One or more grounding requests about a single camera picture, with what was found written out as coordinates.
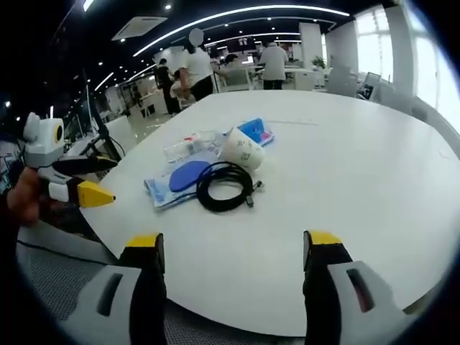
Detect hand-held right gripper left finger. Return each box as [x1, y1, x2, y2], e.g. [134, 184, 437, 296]
[60, 232, 167, 345]

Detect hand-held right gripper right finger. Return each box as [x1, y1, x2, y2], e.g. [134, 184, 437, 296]
[303, 229, 418, 345]

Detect clear plastic bag blue print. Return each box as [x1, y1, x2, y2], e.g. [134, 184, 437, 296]
[143, 157, 220, 212]

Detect blue round disc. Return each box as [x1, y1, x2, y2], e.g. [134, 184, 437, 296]
[169, 160, 211, 193]

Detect black cable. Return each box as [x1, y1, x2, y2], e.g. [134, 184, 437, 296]
[195, 161, 265, 213]

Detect white paper cup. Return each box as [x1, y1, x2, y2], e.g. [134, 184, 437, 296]
[218, 126, 266, 172]

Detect blue tissue packet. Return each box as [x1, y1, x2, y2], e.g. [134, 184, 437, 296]
[235, 116, 277, 147]

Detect person's left hand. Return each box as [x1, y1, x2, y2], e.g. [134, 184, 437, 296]
[6, 165, 55, 228]

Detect white table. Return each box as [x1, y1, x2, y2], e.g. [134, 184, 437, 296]
[77, 89, 460, 338]

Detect ceiling air conditioner vent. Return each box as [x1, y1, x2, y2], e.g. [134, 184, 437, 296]
[111, 15, 169, 42]

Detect white office chair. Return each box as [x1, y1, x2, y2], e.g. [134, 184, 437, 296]
[221, 67, 252, 93]

